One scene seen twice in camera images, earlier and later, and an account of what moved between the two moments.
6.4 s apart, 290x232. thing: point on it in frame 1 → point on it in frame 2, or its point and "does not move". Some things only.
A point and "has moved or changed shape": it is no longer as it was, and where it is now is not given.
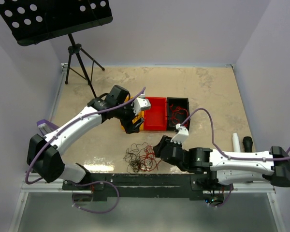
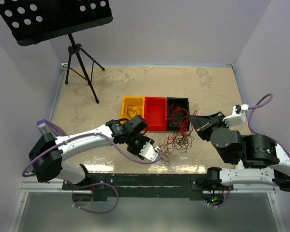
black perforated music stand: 33,21 does not move
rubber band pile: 132,156 has moved or changed shape
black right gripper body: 166,140 → 203,128
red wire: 149,162 has moved or changed shape
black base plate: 158,186 does not move
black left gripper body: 126,114 → 136,143
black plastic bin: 177,112 does not move
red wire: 180,115 does not move
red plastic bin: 155,119 does not move
